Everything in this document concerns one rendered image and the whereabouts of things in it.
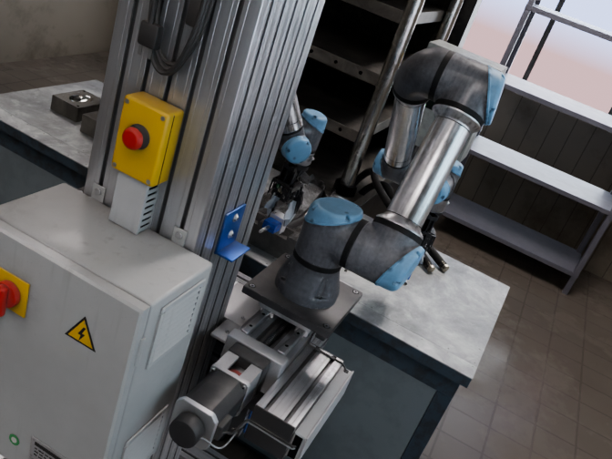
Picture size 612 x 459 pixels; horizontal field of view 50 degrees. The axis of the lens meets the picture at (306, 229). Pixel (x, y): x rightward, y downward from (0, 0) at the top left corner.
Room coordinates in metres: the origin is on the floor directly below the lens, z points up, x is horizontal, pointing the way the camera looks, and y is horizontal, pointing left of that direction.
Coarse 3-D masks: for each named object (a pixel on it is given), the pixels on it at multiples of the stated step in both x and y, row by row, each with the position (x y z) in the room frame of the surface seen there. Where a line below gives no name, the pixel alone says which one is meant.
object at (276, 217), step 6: (276, 210) 1.85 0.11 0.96; (270, 216) 1.82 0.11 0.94; (276, 216) 1.82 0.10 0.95; (282, 216) 1.83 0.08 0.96; (264, 222) 1.78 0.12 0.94; (270, 222) 1.78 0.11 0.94; (276, 222) 1.80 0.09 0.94; (282, 222) 1.81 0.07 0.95; (264, 228) 1.75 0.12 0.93; (270, 228) 1.77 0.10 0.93; (276, 228) 1.78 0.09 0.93; (282, 228) 1.82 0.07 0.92
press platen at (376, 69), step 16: (320, 32) 3.07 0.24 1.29; (336, 32) 3.21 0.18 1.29; (352, 32) 3.37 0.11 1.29; (320, 48) 2.74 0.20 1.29; (336, 48) 2.84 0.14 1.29; (352, 48) 2.97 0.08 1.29; (368, 48) 3.10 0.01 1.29; (384, 48) 3.24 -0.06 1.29; (336, 64) 2.71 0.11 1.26; (352, 64) 2.69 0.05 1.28; (368, 64) 2.77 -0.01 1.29; (368, 80) 2.67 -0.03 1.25
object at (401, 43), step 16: (416, 0) 2.57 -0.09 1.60; (416, 16) 2.58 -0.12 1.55; (448, 16) 3.23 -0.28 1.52; (400, 32) 2.58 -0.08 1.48; (448, 32) 3.23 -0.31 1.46; (400, 48) 2.58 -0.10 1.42; (384, 64) 2.59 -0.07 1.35; (400, 64) 2.60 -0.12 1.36; (384, 80) 2.57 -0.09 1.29; (384, 96) 2.58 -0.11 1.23; (368, 112) 2.58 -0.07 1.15; (368, 128) 2.57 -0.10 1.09; (368, 144) 2.59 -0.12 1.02; (352, 160) 2.58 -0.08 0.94; (352, 176) 2.58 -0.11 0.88; (336, 192) 2.57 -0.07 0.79; (352, 192) 2.58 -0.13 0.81
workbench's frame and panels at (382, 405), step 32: (0, 128) 2.10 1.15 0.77; (0, 160) 2.16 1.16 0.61; (32, 160) 2.12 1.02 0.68; (64, 160) 2.02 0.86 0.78; (0, 192) 2.16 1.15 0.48; (32, 192) 2.11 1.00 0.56; (352, 320) 1.69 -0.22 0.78; (352, 352) 1.73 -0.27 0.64; (384, 352) 1.70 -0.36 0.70; (416, 352) 1.63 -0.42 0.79; (352, 384) 1.72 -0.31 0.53; (384, 384) 1.69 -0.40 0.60; (416, 384) 1.66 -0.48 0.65; (448, 384) 1.64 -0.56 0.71; (352, 416) 1.70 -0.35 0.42; (384, 416) 1.68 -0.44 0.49; (416, 416) 1.65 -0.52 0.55; (256, 448) 1.78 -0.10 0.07; (320, 448) 1.72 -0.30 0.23; (352, 448) 1.69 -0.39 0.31; (384, 448) 1.66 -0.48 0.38; (416, 448) 1.64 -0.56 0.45
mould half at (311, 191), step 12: (312, 192) 2.15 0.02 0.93; (264, 204) 2.01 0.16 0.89; (252, 228) 1.88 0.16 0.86; (288, 228) 1.90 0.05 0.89; (300, 228) 1.93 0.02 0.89; (252, 240) 1.87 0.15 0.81; (264, 240) 1.86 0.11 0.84; (276, 240) 1.85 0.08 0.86; (288, 240) 1.84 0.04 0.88; (276, 252) 1.85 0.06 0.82; (288, 252) 1.84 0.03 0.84
